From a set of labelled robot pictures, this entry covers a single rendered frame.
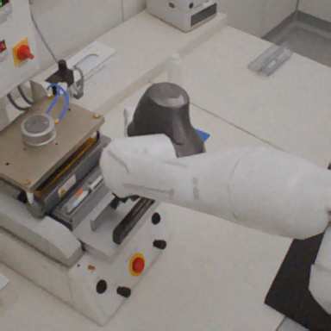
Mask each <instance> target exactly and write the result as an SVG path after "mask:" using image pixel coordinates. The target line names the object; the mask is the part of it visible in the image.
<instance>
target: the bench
mask: <svg viewBox="0 0 331 331"><path fill-rule="evenodd" d="M271 45H275V44H273V43H271V42H269V41H263V40H261V39H259V38H257V37H254V36H253V35H251V34H248V33H245V32H243V31H241V30H239V29H237V28H232V27H229V26H228V25H227V26H225V27H224V28H221V29H220V30H219V31H218V32H216V33H215V34H213V35H212V36H210V37H209V38H208V39H207V40H205V41H204V42H202V43H201V44H200V45H198V47H196V48H193V49H192V50H191V51H189V52H188V53H187V54H186V55H185V56H184V57H183V58H181V60H182V61H183V82H182V87H183V88H184V89H185V90H186V91H187V92H188V96H189V98H190V123H191V125H192V126H193V127H194V128H196V129H199V130H200V131H202V132H206V133H209V134H210V137H209V138H208V139H207V140H206V141H205V143H204V145H205V148H206V152H207V153H209V152H212V151H216V150H221V149H223V148H228V147H235V146H242V145H261V146H266V147H272V148H274V149H277V150H279V151H283V152H287V153H293V154H296V155H299V156H301V157H303V158H305V159H307V160H308V161H310V162H312V163H314V164H316V165H318V166H321V167H323V168H326V169H328V164H329V162H330V160H331V67H329V66H324V65H322V64H320V63H317V62H316V61H314V60H312V59H308V58H306V57H304V56H302V55H300V54H296V53H293V55H292V56H290V57H289V58H288V59H287V60H286V62H284V63H283V64H282V65H281V66H280V67H278V68H277V70H276V71H275V72H274V73H272V74H271V75H269V76H266V75H265V74H264V73H263V71H262V72H261V73H259V74H258V73H256V72H252V71H251V70H249V69H247V65H248V64H249V63H250V62H253V61H254V60H255V59H256V58H257V57H258V56H259V55H261V54H262V53H263V52H265V50H266V49H267V48H268V47H270V46H271ZM275 46H276V45H275ZM276 47H278V46H276ZM164 82H167V83H168V68H166V69H165V70H164V71H162V72H161V73H160V74H158V75H157V76H155V77H154V78H152V79H151V80H150V81H149V82H148V83H145V84H144V85H142V86H141V87H140V88H139V89H138V90H137V91H135V92H134V93H132V94H131V95H128V96H127V97H126V98H125V99H123V100H122V101H121V102H119V103H118V104H117V105H116V106H114V108H111V109H109V110H108V111H107V112H105V113H104V114H103V115H102V116H104V121H105V123H104V124H103V125H102V134H104V135H106V136H108V137H110V138H111V140H113V139H120V138H124V136H125V134H124V128H125V124H124V114H123V112H124V110H125V108H126V107H137V104H138V102H139V99H140V98H141V96H142V95H143V94H144V92H145V91H146V89H147V87H149V86H150V85H151V84H153V83H164ZM163 205H164V206H165V210H166V212H167V214H168V215H169V216H170V218H171V220H172V224H173V226H174V228H175V232H174V233H173V236H172V237H171V239H169V241H167V243H166V248H165V249H162V250H161V251H160V253H159V254H158V256H157V257H156V258H155V260H153V262H152V263H151V265H150V266H149V267H148V269H147V270H146V271H145V272H144V273H143V275H142V276H141V278H140V279H139V281H138V282H137V284H136V285H135V286H134V288H133V289H132V290H131V293H130V296H129V297H128V298H125V300H123V301H122V303H121V304H120V306H119V307H118V308H117V310H116V312H115V313H114V314H113V315H112V316H111V317H110V319H109V320H107V321H106V323H105V324H104V326H101V325H100V324H98V323H96V322H95V321H94V320H92V319H90V318H88V317H87V316H85V315H84V314H82V313H81V312H79V311H78V310H76V309H74V308H73V306H71V305H70V304H69V303H67V302H65V301H64V300H62V299H61V298H58V297H56V296H55V295H54V294H52V293H51V292H50V291H48V290H46V289H45V288H43V287H40V286H39V285H38V284H37V283H35V282H33V281H32V280H30V279H29V278H27V277H26V276H23V275H22V274H21V273H19V272H18V271H16V270H15V269H13V268H11V267H10V266H8V265H5V264H4V263H3V262H2V261H0V273H2V274H3V275H4V276H6V277H7V278H8V279H9V280H10V282H11V284H12V286H13V289H14V292H15V294H16V298H17V301H16V302H15V303H14V304H13V305H11V306H10V307H9V308H8V309H7V310H6V311H5V312H4V313H3V314H2V315H0V331H278V328H279V326H280V325H282V323H283V322H284V320H285V319H286V317H287V316H286V315H282V314H280V313H279V312H278V311H276V310H275V309H273V308H271V307H269V305H265V304H264V300H265V296H266V294H267V292H268V290H269V289H270V287H271V284H272V280H273V279H274V277H275V275H276V274H277V272H278V269H279V267H280V266H281V265H282V262H283V258H284V256H285V254H286V253H287V251H288V249H289V247H290V244H291V242H292V241H293V239H292V238H286V237H281V236H275V235H270V234H264V233H262V232H260V231H258V230H256V229H253V228H246V227H243V226H241V225H237V224H234V223H232V222H229V221H226V220H224V219H222V218H220V217H217V216H214V215H207V214H204V213H201V212H199V211H195V210H193V209H187V208H185V207H181V206H178V205H172V204H169V203H163Z"/></svg>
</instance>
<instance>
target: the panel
mask: <svg viewBox="0 0 331 331"><path fill-rule="evenodd" d="M155 214H160V216H161V221H160V223H159V224H154V223H153V216H154V215H155ZM172 236H173V234H172V231H171V230H170V228H169V227H168V225H167V223H166V219H165V218H164V217H163V213H162V211H161V209H160V207H159V206H158V208H157V209H156V210H155V211H154V212H153V213H152V214H151V216H150V217H149V218H148V219H147V221H146V222H145V223H144V225H143V226H142V227H141V228H140V229H139V231H138V233H137V234H136V235H135V236H134V238H133V239H131V241H130V242H129V243H128V245H127V246H126V247H125V248H124V249H123V250H122V251H121V253H120V254H119V255H118V256H117V258H116V260H115V261H114V262H113V263H112V264H110V263H109V262H107V261H105V260H104V259H100V258H99V257H97V256H96V255H94V254H93V253H91V252H89V251H87V252H86V253H85V254H84V256H83V257H82V259H80V261H79V262H78V263H77V264H76V265H75V268H76V269H77V270H78V272H79V274H80V276H81V277H82V279H83V280H84V283H85V284H86V286H87V287H88V289H89V290H90V291H91V294H92V295H93V296H94V298H95V300H96V302H97V304H98V305H99V307H100V309H101V310H102V311H103V313H104V314H105V316H106V319H107V320H109V319H110V317H111V316H112V315H113V314H114V313H115V312H116V310H117V308H118V307H119V306H120V304H121V303H122V301H123V300H125V298H126V297H121V296H120V295H119V294H116V288H117V287H118V286H121V287H123V286H126V287H128V288H129V289H130V290H132V289H133V288H134V286H135V285H136V284H137V282H138V281H139V279H140V278H141V276H142V275H143V273H144V272H145V271H146V270H147V269H148V267H149V266H150V265H151V263H152V262H153V260H155V258H156V257H157V256H158V254H159V253H160V251H161V250H162V249H161V250H159V249H157V248H156V247H153V241H154V239H156V240H158V239H161V240H165V241H166V243H167V241H169V239H171V237H172ZM138 257H140V258H143V260H144V262H145V265H144V269H143V271H141V272H139V273H137V272H134V271H133V269H132V264H133V261H134V260H135V259H136V258H138ZM102 280H104V281H105V282H106V283H107V290H106V291H105V292H104V293H101V292H99V291H98V289H97V287H98V284H99V283H100V282H101V281H102Z"/></svg>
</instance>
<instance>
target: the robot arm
mask: <svg viewBox="0 0 331 331"><path fill-rule="evenodd" d="M123 114H124V124H125V128H124V134H125V136H124V138H120V139H113V140H112V141H111V142H110V143H109V144H108V145H107V146H106V147H105V148H104V150H103V151H102V157H101V159H100V172H101V174H102V180H103V182H104V185H105V186H106V187H107V188H108V189H110V190H111V191H112V192H113V193H112V194H113V195H114V196H115V198H114V201H113V203H112V204H111V205H110V207H112V208H113V209H114V210H116V209H117V208H118V206H119V205H121V204H122V203H124V204H125V203H126V202H127V200H128V199H129V198H130V200H131V201H132V202H135V201H136V200H138V199H139V198H140V197H141V196H143V197H148V198H151V199H154V200H158V201H161V202H163V203H169V204H172V205H178V206H181V207H185V208H187V209H193V210H195V211H199V212H201V213H204V214H207V215H214V216H217V217H220V218H222V219H224V220H226V221H229V222H232V223H234V224H237V225H241V226H243V227H246V228H253V229H256V230H258V231H260V232H262V233H264V234H270V235H275V236H281V237H286V238H292V239H298V240H304V239H307V238H309V237H311V236H314V235H316V234H319V233H321V232H323V231H324V230H325V228H326V227H327V228H326V230H325V233H324V238H323V241H322V244H321V247H320V250H319V252H318V254H317V257H316V260H315V263H314V264H313V265H312V268H311V275H310V283H309V289H310V291H311V294H312V295H313V297H314V299H315V300H316V301H317V302H318V303H319V304H320V305H321V306H322V308H323V309H324V310H325V311H326V312H327V313H329V314H331V171H330V170H328V169H326V168H323V167H321V166H319V165H316V164H314V163H312V162H310V161H308V160H307V159H305V158H303V157H301V156H299V155H296V154H293V153H287V152H283V151H279V150H277V149H274V148H272V147H266V146H261V145H242V146H235V147H228V148H223V149H221V150H216V151H212V152H209V153H207V152H206V148H205V145H204V142H203V138H202V137H201V136H200V134H199V133H198V132H197V131H196V130H195V128H194V127H193V126H192V125H191V123H190V98H189V96H188V92H187V91H186V90H185V89H184V88H183V87H181V86H179V85H178V84H173V83H167V82H164V83H153V84H151V85H150V86H149V87H147V89H146V91H145V92H144V94H143V95H142V96H141V98H140V99H139V102H138V104H137V107H126V108H125V110H124V112H123Z"/></svg>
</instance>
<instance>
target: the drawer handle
mask: <svg viewBox="0 0 331 331"><path fill-rule="evenodd" d="M154 203H155V200H154V199H151V198H148V197H143V196H141V198H140V199H139V201H138V202H137V204H136V205H134V206H133V207H132V209H131V210H130V211H129V212H128V213H127V215H126V216H124V217H123V219H122V220H121V221H120V222H119V223H118V225H117V226H116V227H115V229H114V230H113V234H112V237H113V241H114V242H115V243H116V244H118V245H121V243H122V237H123V235H125V234H126V232H127V230H128V229H129V228H130V227H131V226H132V225H133V224H134V222H135V221H136V220H137V218H138V217H139V216H140V215H141V213H142V212H143V211H144V210H145V208H146V207H147V206H148V205H149V204H154Z"/></svg>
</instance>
